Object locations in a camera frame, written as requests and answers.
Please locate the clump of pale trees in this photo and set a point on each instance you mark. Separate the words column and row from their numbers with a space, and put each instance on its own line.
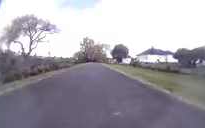
column 93, row 51

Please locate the round dark tree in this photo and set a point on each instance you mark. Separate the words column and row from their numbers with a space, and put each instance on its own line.
column 119, row 52

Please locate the dark asphalt road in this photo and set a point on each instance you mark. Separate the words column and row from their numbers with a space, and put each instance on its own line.
column 96, row 96

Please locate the white house with dark roof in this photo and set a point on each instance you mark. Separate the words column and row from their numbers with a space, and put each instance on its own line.
column 155, row 56

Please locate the low hedge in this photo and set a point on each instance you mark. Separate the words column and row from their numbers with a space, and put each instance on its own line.
column 156, row 66

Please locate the grass verge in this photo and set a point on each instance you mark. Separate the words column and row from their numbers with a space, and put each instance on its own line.
column 13, row 85
column 176, row 81

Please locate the bare branching tree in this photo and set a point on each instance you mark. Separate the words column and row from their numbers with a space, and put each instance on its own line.
column 31, row 31

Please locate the row of bushes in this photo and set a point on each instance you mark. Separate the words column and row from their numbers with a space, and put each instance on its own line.
column 23, row 66

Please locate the dark spreading trees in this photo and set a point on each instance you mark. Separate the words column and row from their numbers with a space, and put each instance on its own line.
column 191, row 56

